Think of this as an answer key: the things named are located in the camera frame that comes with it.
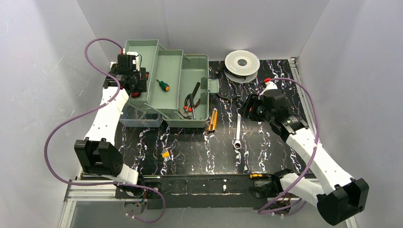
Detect green handled screwdriver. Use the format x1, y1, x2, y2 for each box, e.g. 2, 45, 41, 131
156, 80, 170, 92

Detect green plastic tool box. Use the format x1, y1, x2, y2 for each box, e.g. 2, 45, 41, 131
120, 39, 219, 128

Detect red needle nose pliers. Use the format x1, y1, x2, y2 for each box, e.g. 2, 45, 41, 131
183, 94, 201, 112

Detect red black utility knife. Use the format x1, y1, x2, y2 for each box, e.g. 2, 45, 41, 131
131, 92, 142, 98

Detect small black hammer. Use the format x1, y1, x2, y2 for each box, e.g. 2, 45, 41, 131
184, 94, 194, 119

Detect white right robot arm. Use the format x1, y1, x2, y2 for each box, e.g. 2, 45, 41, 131
240, 89, 369, 226

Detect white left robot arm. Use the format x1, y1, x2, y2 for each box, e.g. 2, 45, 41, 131
74, 52, 148, 195

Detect silver combination wrench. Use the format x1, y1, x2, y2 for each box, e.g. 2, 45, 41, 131
233, 109, 242, 151

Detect black marbled table mat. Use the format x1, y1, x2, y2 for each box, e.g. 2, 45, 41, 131
115, 59, 306, 175

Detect orange utility knife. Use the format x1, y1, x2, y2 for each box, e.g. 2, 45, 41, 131
207, 108, 218, 133

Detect white filament spool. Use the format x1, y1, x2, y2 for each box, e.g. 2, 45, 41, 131
224, 50, 260, 84

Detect yellow black screwdriver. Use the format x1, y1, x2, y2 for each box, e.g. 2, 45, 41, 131
249, 173, 270, 180

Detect yellow hex key set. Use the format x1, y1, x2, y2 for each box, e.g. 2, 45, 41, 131
161, 150, 172, 162

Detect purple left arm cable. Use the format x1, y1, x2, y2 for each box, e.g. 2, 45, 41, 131
43, 38, 166, 224

